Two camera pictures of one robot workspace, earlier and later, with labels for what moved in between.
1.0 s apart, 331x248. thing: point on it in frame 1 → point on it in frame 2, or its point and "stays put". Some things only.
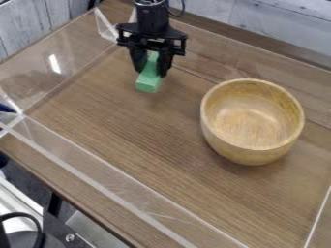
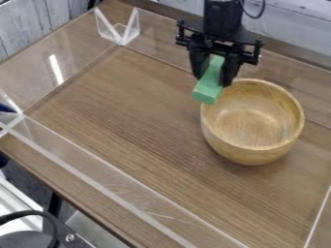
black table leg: x=55 y=204 stays put
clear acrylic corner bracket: x=106 y=28 stays put
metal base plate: x=96 y=234 stays put
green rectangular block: x=148 y=80 → x=208 y=84
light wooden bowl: x=252 y=120 stays put
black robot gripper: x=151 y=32 → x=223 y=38
